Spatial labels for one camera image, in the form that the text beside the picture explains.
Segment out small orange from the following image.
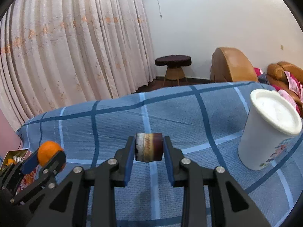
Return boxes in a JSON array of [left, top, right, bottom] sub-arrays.
[[7, 158, 16, 166]]

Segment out printed card in box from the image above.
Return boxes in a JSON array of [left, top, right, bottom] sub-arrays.
[[11, 156, 25, 163]]

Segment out pink tin box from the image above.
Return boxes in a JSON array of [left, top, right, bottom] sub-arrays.
[[0, 148, 40, 195]]

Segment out pink chair back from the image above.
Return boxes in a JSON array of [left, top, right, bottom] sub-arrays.
[[0, 111, 23, 159]]

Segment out white paper cup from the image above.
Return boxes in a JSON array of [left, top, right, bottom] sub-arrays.
[[238, 89, 302, 171]]

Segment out pink clothes on sofa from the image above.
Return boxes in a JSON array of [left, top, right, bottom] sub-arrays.
[[254, 63, 302, 117]]

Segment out pink floral curtain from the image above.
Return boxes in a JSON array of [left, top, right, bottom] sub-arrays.
[[1, 0, 156, 130]]

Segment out tan leather sofa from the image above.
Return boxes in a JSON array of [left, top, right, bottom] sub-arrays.
[[266, 61, 302, 117]]

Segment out tan leather armchair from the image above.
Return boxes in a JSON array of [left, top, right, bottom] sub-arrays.
[[210, 47, 258, 82]]

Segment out dark round stool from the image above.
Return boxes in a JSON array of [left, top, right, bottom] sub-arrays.
[[155, 55, 192, 87]]

